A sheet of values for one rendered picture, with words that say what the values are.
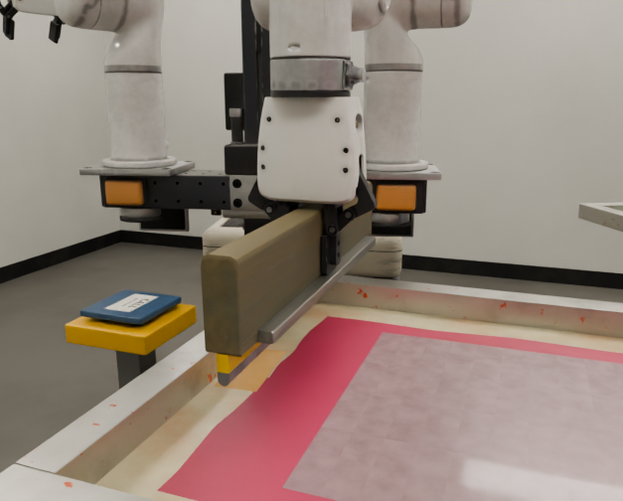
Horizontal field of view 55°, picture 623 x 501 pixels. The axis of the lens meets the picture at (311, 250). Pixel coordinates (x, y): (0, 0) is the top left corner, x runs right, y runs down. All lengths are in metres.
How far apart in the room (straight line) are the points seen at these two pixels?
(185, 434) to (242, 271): 0.20
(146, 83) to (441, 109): 3.48
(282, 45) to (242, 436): 0.35
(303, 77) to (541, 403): 0.39
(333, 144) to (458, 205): 3.89
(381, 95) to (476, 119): 3.40
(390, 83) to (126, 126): 0.44
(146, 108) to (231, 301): 0.67
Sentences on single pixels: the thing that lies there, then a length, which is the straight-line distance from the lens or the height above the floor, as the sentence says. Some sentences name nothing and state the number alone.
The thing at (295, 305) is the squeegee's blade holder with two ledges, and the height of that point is 1.08.
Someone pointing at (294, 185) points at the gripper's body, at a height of 1.17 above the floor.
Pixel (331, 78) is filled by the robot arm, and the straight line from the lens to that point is 0.55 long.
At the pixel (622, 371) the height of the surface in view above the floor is 0.95.
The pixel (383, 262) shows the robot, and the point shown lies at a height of 0.83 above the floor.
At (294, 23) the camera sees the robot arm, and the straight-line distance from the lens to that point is 0.55.
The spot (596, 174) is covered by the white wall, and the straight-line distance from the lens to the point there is 4.39.
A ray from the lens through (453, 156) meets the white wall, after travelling 4.39.
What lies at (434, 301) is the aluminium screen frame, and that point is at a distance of 0.85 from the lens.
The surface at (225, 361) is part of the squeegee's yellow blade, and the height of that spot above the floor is 1.06.
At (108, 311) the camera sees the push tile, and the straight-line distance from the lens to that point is 0.85.
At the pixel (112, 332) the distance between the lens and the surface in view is 0.83.
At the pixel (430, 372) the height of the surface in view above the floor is 0.95.
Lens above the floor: 1.25
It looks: 14 degrees down
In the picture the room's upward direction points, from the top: straight up
